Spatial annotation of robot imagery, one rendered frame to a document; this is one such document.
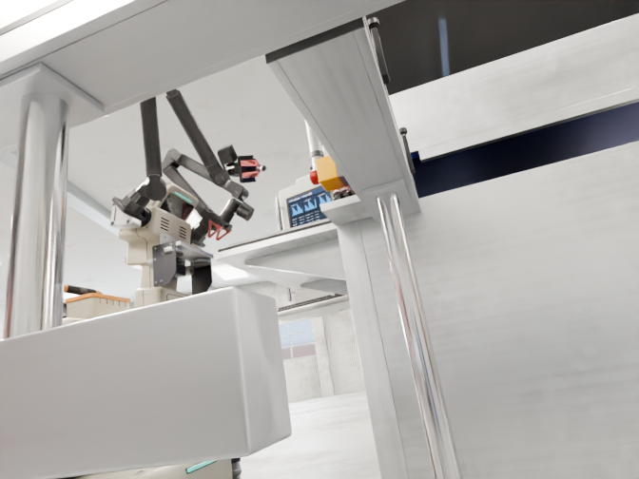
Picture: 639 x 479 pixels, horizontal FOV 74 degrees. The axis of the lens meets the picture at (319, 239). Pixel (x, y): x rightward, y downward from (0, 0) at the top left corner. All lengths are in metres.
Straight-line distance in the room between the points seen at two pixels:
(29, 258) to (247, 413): 0.29
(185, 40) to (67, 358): 0.34
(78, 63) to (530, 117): 1.02
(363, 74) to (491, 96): 0.71
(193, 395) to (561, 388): 0.89
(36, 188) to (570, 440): 1.05
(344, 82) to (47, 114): 0.36
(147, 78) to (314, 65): 0.20
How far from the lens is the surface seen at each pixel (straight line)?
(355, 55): 0.57
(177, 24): 0.52
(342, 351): 11.66
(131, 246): 1.88
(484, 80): 1.30
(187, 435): 0.35
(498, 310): 1.09
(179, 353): 0.35
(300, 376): 11.68
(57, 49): 0.57
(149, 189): 1.68
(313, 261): 1.28
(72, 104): 0.62
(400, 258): 0.89
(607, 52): 1.37
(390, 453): 1.12
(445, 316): 1.09
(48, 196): 0.54
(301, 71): 0.58
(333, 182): 1.15
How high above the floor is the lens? 0.47
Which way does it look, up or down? 18 degrees up
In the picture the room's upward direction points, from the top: 9 degrees counter-clockwise
